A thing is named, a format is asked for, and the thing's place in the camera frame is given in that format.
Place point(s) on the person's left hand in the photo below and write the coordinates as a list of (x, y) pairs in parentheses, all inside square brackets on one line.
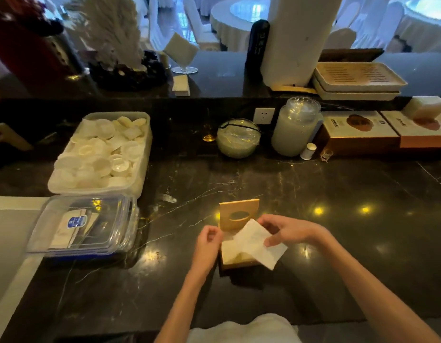
[(205, 248)]

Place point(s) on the person's right hand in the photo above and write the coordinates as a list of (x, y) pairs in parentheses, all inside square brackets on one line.
[(295, 228)]

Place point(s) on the person's right thumb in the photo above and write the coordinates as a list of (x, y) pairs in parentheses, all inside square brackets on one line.
[(275, 238)]

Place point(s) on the person's left thumb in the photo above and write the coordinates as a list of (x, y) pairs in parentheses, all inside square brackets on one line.
[(219, 237)]

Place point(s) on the white paper napkin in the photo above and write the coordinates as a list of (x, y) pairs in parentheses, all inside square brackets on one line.
[(256, 246)]

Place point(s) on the wooden napkin box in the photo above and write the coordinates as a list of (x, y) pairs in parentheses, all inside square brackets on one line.
[(234, 214)]

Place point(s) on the person's right forearm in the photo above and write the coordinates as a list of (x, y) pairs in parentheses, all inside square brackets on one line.
[(377, 296)]

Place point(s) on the person's left forearm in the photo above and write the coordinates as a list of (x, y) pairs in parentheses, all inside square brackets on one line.
[(181, 307)]

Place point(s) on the small white bottle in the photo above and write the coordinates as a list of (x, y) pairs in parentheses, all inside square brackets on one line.
[(308, 152)]

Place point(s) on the white clothing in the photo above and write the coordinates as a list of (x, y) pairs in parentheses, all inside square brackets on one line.
[(245, 330)]

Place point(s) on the small clear glass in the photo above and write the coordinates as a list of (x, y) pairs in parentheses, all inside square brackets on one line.
[(326, 155)]

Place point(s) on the round glass bowl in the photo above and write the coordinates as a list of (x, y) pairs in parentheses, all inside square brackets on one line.
[(238, 139)]

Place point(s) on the translucent plastic tub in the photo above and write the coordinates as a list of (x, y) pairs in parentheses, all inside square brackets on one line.
[(141, 164)]

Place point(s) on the large glass jar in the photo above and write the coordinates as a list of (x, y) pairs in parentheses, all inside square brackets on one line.
[(294, 130)]

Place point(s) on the clear lidded plastic container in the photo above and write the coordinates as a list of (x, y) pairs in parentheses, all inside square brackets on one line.
[(99, 228)]

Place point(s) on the beige box with brown oval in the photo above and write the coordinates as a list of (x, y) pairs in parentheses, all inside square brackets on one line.
[(420, 133), (356, 132)]

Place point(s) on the pile of white small cups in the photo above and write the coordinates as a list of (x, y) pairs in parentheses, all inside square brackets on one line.
[(99, 157)]

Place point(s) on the white card with blue label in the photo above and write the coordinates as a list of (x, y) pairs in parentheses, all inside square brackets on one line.
[(72, 226)]

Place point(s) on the small stack of napkins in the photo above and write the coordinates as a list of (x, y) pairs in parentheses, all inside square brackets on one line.
[(180, 85)]

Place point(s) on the beige slotted tray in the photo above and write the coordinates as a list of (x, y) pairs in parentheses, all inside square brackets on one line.
[(349, 95), (359, 76)]

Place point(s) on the clear stemmed glass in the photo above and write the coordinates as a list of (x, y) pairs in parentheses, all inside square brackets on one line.
[(184, 70)]

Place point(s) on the black decoration base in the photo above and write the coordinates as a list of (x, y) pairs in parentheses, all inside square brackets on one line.
[(134, 76)]

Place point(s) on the black upright device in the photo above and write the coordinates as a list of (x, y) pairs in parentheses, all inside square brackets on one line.
[(256, 49)]

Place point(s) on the folded napkin in glass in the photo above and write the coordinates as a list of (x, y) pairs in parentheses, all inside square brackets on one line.
[(181, 49)]

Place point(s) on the dark brown board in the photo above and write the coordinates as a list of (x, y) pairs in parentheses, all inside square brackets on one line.
[(349, 55)]

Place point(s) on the white napkin block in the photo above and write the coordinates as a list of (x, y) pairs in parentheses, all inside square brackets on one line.
[(424, 107)]

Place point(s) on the white round pillar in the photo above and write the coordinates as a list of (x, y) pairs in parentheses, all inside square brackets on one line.
[(299, 39)]

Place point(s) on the white flat tray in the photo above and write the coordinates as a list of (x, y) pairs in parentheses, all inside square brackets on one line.
[(9, 239)]

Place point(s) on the round table with white cloth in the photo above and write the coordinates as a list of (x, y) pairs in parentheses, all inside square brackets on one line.
[(234, 21), (424, 24)]

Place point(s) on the beige flat board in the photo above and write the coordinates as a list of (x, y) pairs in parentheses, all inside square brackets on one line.
[(9, 136)]

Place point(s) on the white feather decoration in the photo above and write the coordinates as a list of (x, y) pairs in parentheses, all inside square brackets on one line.
[(109, 28)]

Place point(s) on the white wall socket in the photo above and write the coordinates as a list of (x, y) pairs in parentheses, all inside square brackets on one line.
[(263, 116)]

